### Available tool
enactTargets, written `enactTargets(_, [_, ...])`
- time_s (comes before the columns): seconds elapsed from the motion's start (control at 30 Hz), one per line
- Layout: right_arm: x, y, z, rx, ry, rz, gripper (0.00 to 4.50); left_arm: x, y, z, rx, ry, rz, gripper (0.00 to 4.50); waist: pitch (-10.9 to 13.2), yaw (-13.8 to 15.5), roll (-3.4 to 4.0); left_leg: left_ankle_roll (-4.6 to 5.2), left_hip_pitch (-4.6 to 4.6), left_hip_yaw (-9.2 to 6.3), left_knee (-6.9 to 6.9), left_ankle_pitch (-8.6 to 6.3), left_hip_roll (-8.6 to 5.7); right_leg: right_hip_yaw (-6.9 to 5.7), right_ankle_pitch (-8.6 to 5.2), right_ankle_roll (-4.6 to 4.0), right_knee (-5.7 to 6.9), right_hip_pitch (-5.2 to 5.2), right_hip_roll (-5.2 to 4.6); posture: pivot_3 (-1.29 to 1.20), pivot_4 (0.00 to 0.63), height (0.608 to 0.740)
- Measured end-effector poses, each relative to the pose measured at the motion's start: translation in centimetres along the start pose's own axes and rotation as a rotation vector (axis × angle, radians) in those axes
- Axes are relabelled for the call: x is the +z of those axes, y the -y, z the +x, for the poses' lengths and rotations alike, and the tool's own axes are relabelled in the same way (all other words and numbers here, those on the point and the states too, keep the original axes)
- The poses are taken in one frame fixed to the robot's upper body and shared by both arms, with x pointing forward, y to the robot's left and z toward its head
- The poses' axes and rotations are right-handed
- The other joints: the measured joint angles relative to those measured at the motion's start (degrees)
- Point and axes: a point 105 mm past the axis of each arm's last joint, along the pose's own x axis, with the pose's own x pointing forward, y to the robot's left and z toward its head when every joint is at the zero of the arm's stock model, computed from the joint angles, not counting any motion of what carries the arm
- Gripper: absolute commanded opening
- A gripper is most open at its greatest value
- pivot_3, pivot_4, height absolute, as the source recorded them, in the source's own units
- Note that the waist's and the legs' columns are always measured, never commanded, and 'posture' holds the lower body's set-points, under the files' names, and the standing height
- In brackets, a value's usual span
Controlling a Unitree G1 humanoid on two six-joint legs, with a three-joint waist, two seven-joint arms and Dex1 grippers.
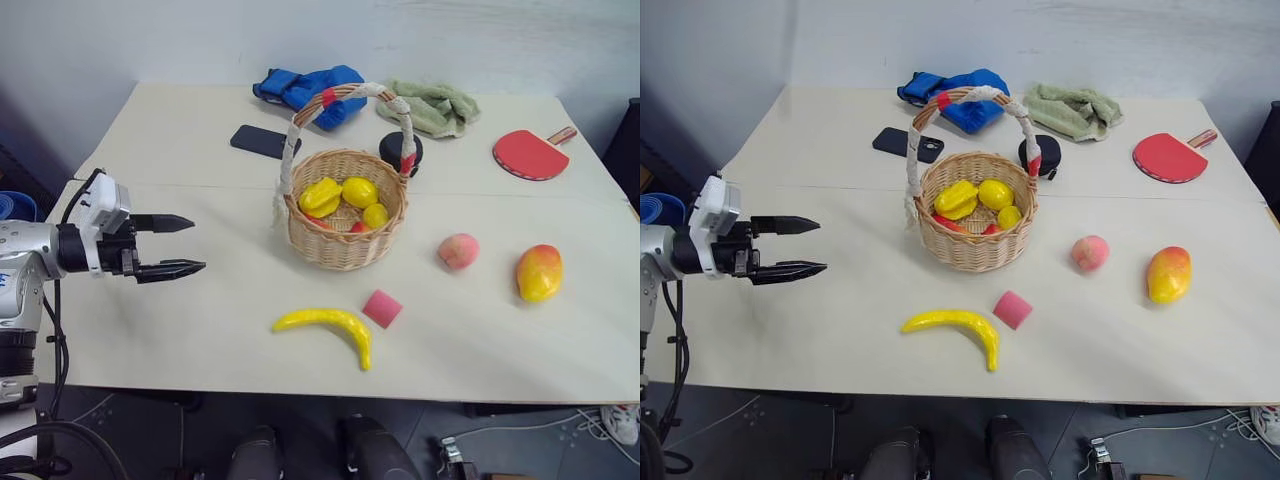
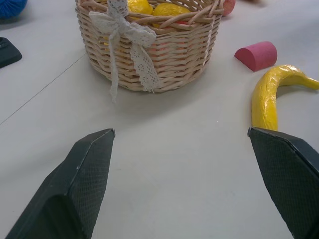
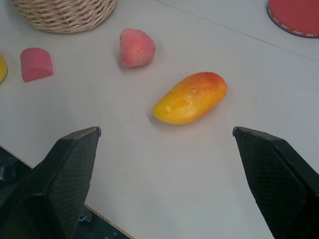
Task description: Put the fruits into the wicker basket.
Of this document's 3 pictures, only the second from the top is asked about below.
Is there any white lace ribbon bow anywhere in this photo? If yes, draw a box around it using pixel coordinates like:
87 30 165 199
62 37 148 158
89 0 160 103

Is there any wicker basket with lace bow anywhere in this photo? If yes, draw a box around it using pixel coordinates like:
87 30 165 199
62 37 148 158
75 0 225 93

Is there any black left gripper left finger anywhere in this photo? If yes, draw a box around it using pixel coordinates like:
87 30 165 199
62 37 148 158
4 128 116 239

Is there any yellow banana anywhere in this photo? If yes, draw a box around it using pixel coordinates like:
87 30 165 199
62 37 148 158
251 64 319 131

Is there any yellow lemon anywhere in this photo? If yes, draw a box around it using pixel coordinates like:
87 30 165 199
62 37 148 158
127 0 154 15
152 2 191 17

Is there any pink peach fruit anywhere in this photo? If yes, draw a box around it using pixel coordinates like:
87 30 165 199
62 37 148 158
221 0 236 17

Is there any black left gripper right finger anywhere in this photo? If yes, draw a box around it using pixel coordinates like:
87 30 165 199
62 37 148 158
247 126 319 239

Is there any blue ribbed round object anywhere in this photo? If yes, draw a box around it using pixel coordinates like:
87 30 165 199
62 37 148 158
0 0 28 20

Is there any black flat object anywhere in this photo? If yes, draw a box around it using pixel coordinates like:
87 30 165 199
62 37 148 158
0 37 23 68

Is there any red half-cylinder foam block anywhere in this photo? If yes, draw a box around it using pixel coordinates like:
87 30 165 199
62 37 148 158
234 41 278 73

